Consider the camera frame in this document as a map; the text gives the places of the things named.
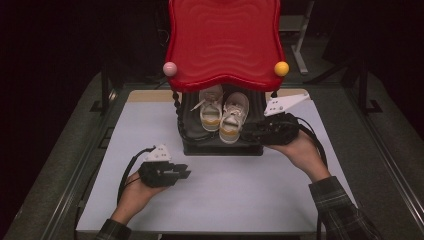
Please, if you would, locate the person's right hand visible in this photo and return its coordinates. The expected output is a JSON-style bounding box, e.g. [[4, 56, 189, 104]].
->
[[266, 130, 331, 184]]

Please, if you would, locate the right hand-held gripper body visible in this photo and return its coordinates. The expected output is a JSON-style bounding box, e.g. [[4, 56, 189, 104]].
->
[[258, 93, 311, 147]]

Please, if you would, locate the white metal stand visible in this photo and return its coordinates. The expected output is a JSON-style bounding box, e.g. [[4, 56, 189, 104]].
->
[[279, 0, 316, 76]]

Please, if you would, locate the person's left hand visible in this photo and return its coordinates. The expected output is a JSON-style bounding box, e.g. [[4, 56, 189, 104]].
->
[[111, 171, 167, 226]]

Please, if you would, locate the white sneaker with lace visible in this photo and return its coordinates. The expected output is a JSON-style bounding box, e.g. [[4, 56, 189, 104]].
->
[[190, 84, 225, 132]]

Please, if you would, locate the black metal stand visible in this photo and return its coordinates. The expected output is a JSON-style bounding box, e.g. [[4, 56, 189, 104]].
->
[[89, 63, 118, 115], [357, 64, 384, 115]]

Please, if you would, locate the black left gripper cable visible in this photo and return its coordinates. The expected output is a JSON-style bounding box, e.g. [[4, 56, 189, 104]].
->
[[116, 145, 157, 206]]

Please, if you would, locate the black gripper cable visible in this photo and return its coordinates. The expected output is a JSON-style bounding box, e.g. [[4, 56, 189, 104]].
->
[[293, 116, 329, 168], [116, 145, 157, 206]]

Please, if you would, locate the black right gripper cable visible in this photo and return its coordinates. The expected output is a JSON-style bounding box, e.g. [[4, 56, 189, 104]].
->
[[293, 116, 329, 168]]

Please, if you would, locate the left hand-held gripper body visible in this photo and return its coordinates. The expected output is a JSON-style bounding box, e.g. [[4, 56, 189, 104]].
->
[[137, 143, 178, 189]]

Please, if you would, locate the red and black shoe rack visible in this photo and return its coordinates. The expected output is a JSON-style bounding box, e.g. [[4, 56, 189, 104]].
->
[[162, 0, 290, 157]]

